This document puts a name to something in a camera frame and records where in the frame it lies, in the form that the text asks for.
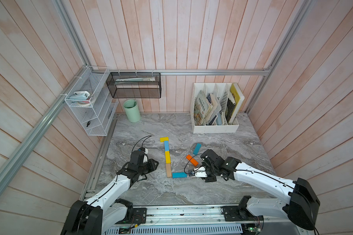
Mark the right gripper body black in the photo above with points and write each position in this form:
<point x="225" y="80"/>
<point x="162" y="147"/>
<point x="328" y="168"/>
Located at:
<point x="211" y="173"/>

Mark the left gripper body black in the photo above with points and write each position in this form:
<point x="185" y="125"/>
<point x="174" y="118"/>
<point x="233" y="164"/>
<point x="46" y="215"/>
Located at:
<point x="146" y="167"/>

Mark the teal block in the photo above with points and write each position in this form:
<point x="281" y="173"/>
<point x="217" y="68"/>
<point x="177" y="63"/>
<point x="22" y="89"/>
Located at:
<point x="179" y="175"/>
<point x="197" y="149"/>

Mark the orange block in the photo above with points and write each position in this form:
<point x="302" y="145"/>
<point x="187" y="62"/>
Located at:
<point x="192" y="160"/>

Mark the natural wood block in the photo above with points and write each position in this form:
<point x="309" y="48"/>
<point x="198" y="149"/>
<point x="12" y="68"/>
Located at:
<point x="168" y="170"/>

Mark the long yellow block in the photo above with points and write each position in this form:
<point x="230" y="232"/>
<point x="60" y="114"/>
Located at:
<point x="167" y="157"/>

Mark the light blue block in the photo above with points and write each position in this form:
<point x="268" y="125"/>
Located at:
<point x="166" y="145"/>

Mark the short yellow block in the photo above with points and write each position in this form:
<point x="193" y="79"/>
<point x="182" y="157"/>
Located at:
<point x="163" y="139"/>

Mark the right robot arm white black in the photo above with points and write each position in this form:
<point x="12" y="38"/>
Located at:
<point x="292" y="200"/>

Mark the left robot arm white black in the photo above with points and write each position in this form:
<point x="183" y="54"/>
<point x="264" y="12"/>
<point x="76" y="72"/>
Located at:
<point x="99" y="213"/>

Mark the white file organizer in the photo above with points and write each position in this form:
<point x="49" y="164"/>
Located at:
<point x="216" y="121"/>

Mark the green plastic cup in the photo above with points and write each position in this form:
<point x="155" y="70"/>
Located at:
<point x="132" y="110"/>

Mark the illustrated children's book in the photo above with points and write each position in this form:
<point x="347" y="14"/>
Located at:
<point x="202" y="107"/>

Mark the yellow cover book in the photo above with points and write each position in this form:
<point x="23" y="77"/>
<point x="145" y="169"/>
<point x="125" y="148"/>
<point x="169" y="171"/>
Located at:
<point x="235" y="102"/>

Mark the paper in mesh basket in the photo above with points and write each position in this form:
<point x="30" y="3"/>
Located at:
<point x="137" y="79"/>

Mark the tape dispenser on shelf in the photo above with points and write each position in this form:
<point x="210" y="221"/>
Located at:
<point x="80" y="97"/>

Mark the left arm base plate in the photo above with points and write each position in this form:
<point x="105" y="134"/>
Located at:
<point x="134" y="216"/>

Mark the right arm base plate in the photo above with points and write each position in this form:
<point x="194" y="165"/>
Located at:
<point x="236" y="213"/>

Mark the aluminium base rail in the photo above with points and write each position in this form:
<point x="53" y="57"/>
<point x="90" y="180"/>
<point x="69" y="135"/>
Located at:
<point x="186" y="214"/>

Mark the white wire wall shelf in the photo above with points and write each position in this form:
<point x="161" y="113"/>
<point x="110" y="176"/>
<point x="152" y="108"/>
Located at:
<point x="97" y="117"/>

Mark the black mesh wall basket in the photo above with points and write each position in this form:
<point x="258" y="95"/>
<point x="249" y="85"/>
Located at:
<point x="134" y="90"/>

